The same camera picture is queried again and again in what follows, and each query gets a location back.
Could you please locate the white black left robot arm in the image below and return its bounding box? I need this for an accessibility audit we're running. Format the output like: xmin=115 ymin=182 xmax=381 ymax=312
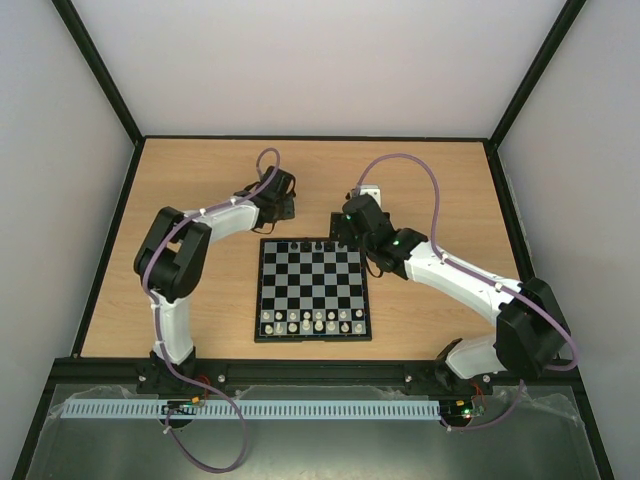
xmin=134 ymin=166 xmax=296 ymax=385

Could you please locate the black enclosure frame post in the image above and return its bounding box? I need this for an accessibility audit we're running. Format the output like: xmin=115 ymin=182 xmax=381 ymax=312
xmin=49 ymin=0 xmax=144 ymax=146
xmin=489 ymin=0 xmax=587 ymax=146

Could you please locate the black enclosure frame post left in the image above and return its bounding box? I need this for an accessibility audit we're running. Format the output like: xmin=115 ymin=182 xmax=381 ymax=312
xmin=49 ymin=0 xmax=144 ymax=146

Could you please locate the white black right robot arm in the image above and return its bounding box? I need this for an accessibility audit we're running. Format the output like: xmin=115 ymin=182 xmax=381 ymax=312
xmin=337 ymin=194 xmax=576 ymax=392

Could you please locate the black and white chessboard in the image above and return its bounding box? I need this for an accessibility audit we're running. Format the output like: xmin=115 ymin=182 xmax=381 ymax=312
xmin=254 ymin=238 xmax=373 ymax=343

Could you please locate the black aluminium rail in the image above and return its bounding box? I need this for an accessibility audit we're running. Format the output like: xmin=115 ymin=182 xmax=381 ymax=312
xmin=49 ymin=357 xmax=581 ymax=396

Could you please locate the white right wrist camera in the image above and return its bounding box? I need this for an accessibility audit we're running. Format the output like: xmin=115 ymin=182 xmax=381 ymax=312
xmin=349 ymin=184 xmax=382 ymax=205

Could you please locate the white cable duct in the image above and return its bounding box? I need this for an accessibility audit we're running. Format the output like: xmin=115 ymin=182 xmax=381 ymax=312
xmin=61 ymin=399 xmax=441 ymax=421

